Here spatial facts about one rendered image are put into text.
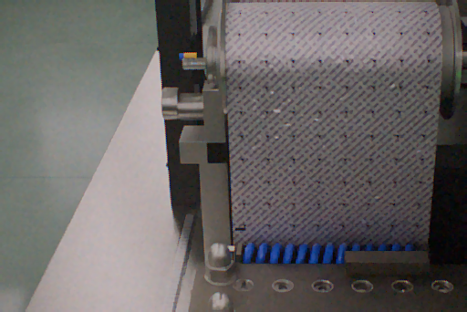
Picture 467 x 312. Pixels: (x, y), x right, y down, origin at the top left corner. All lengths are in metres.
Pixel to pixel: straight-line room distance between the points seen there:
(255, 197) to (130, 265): 0.32
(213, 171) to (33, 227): 2.19
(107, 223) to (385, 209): 0.52
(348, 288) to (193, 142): 0.27
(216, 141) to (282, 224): 0.13
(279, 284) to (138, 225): 0.43
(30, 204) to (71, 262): 2.12
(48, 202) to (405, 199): 2.50
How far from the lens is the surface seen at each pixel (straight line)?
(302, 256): 0.94
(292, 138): 0.90
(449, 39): 0.89
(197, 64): 0.91
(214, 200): 1.04
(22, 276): 2.88
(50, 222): 3.18
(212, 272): 0.90
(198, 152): 1.00
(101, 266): 1.20
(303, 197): 0.94
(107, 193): 1.39
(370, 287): 0.91
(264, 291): 0.89
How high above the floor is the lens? 1.55
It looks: 25 degrees down
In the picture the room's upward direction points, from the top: 2 degrees counter-clockwise
